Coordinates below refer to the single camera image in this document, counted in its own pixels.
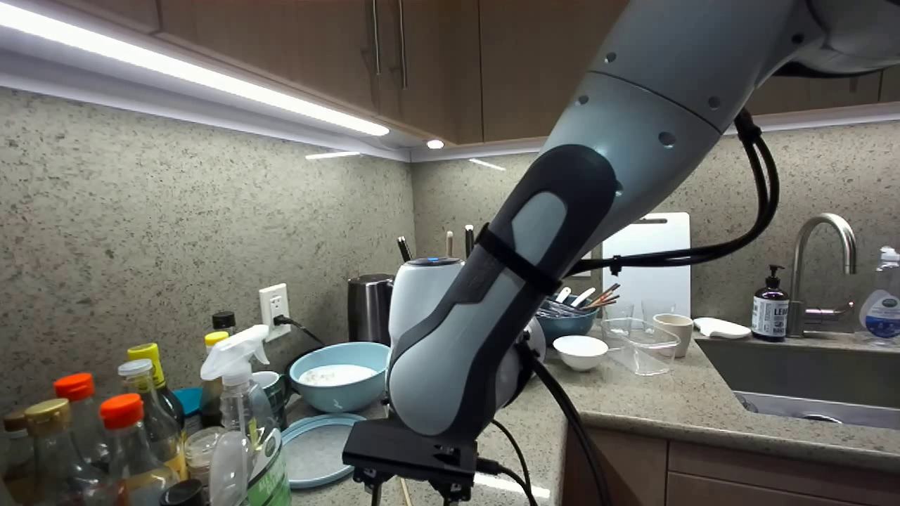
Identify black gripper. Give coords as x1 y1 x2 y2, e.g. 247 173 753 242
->
358 463 476 506

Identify light blue bowl white contents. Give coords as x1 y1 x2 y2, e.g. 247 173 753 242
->
287 340 394 415

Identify small white bowl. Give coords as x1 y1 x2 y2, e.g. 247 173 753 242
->
550 333 611 373

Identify large dark blue bowl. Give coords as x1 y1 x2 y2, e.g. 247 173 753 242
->
538 300 598 345

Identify light blue plate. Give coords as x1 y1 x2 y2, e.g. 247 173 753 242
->
278 412 370 494

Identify grey jar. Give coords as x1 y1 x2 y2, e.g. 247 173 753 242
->
247 368 289 426

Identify dark brown box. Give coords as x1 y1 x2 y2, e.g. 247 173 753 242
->
261 322 327 376

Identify small clear bottle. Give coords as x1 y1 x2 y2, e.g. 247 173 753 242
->
204 426 252 506

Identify clear plastic container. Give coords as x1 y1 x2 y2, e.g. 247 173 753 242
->
601 302 684 378

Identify white spray bottle green label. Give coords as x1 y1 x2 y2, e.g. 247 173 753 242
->
197 322 292 506

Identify clear jar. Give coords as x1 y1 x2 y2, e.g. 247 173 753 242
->
179 425 228 492

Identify white cup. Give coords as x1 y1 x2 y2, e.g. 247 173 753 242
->
650 312 699 359

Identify small blue object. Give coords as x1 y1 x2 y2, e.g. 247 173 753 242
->
171 384 209 420

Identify dark bottle yellow cap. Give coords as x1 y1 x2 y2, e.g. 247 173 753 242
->
200 329 233 432

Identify black capped bottle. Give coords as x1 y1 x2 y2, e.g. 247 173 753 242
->
209 308 238 340

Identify white cutting board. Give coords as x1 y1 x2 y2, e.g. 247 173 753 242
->
598 211 695 322

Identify brown wooden base cabinet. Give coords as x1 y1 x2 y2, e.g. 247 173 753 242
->
559 419 900 506

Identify white cloth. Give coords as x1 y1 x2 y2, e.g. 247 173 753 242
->
695 315 753 343

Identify clear pale capped bottle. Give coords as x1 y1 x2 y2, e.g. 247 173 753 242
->
114 357 182 480

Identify yellow capped bottle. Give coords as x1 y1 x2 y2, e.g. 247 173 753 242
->
123 340 189 429

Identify orange capped bottle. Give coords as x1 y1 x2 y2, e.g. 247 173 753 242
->
95 390 169 506
50 370 113 471

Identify dark soap dispenser bottle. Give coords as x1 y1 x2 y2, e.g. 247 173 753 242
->
749 260 792 343

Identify steel sink basin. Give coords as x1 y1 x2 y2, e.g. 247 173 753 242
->
699 331 900 432

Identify gold capped bottle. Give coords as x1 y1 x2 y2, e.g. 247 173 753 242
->
23 397 95 506

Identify dark capped bottle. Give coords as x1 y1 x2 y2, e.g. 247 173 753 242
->
0 408 39 506

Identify brown wooden upper cabinet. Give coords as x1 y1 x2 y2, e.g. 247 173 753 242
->
64 0 487 145
476 0 900 145

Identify steel kitchen faucet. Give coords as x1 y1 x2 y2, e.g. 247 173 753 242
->
787 211 860 340

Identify clear spray bottle blue liquid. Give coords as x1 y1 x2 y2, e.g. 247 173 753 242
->
858 243 900 347

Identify under cabinet light strip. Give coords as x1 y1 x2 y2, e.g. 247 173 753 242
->
0 2 394 141

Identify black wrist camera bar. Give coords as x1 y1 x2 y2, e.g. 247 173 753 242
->
341 412 480 480

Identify black power cord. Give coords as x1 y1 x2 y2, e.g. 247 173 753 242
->
271 315 327 347

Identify brown handled utensil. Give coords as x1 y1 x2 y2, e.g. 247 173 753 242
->
570 280 624 312

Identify white wall outlet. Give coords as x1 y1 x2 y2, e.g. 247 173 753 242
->
255 280 292 329

